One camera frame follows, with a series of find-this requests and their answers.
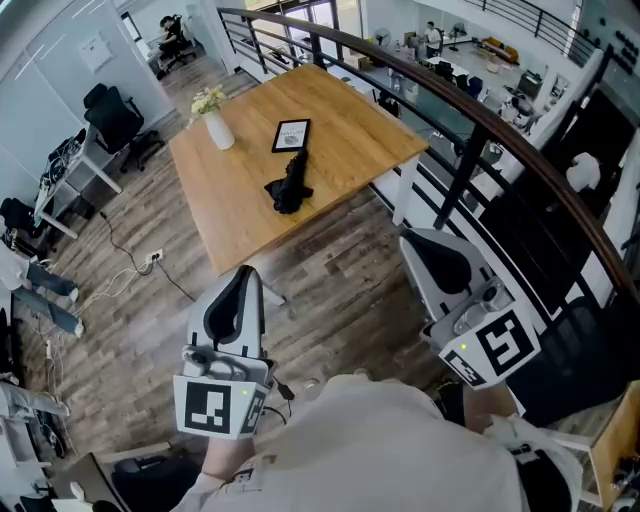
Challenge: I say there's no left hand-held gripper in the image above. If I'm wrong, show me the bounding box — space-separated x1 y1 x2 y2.
172 264 277 442

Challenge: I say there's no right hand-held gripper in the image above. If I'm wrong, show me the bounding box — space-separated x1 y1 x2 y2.
398 227 544 391

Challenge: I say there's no black umbrella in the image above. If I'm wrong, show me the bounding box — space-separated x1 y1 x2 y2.
263 148 315 217

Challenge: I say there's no person's left forearm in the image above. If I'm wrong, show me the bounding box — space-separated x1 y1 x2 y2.
201 433 257 482

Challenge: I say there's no person's right forearm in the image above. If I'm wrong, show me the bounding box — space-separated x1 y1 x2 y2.
462 383 517 436

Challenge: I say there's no black mesh chair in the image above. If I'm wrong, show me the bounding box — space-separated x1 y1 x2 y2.
503 293 640 429

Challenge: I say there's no black bag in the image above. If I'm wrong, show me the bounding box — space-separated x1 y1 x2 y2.
111 451 202 512

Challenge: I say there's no black railing with wooden handrail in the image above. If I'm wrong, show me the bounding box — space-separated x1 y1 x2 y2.
216 6 640 321

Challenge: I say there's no person's white shirt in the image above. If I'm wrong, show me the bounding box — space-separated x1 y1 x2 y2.
169 372 586 512

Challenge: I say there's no white vase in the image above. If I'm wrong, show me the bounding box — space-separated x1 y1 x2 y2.
202 110 236 151

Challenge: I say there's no wooden table with white legs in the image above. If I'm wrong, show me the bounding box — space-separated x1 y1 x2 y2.
168 63 431 307

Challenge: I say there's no white desk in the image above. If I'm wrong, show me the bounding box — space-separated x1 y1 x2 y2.
33 124 124 241

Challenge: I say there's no pale yellow flower bunch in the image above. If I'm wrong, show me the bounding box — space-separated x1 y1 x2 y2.
188 85 228 121

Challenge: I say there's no black backpack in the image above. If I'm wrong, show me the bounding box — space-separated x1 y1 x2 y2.
0 197 40 242

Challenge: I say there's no black office chair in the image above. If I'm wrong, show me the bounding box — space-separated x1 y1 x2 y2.
82 83 167 174

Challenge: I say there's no black floor cable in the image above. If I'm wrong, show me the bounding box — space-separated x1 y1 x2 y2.
99 211 197 303

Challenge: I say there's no black picture frame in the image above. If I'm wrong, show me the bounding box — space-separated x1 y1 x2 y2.
271 118 312 155

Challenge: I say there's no pile of cables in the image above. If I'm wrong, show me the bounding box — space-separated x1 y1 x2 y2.
38 128 89 201

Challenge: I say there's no white wall sheet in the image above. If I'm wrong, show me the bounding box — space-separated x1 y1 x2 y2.
79 31 117 75

